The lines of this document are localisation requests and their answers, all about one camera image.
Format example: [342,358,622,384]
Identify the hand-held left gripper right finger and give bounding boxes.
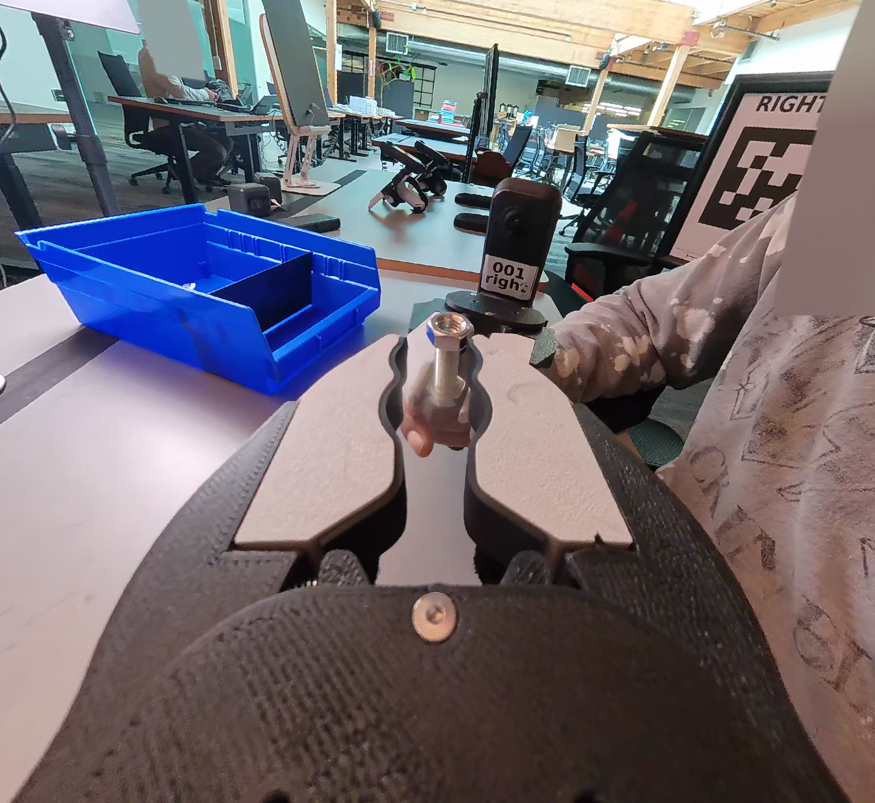
[467,335,634,550]

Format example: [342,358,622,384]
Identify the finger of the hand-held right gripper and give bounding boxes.
[489,332,548,373]

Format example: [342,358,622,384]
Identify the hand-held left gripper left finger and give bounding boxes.
[232,333,410,552]

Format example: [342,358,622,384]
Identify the silver hex nut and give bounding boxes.
[425,312,474,354]

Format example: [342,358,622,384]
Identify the silver steel bolt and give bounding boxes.
[403,314,474,431]

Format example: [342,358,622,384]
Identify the blue plastic bin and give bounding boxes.
[15,203,381,396]

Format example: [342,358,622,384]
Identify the person's right hand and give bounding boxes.
[400,407,473,459]

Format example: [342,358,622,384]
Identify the brown chair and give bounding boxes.
[472,147,515,188]

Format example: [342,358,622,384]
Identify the spare black gripper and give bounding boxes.
[368,142,433,214]
[413,140,452,197]

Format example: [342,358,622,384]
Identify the black mesh office chair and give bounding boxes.
[566,130,708,302]

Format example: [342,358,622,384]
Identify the black computer monitor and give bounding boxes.
[472,43,501,149]

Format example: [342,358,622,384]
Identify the black bin divider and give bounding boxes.
[208,250,315,334]

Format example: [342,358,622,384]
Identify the black framed marker board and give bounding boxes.
[666,72,838,264]

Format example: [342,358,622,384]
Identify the small black device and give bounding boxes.
[227,183,283,215]

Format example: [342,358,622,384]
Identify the black board wooden stand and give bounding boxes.
[232,0,343,192]

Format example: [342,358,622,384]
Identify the wooden office desk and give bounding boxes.
[108,94,278,192]

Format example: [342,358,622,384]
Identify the black swivel office chair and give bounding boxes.
[98,50,175,194]

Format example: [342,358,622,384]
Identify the black light stand pole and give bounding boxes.
[33,14,123,218]

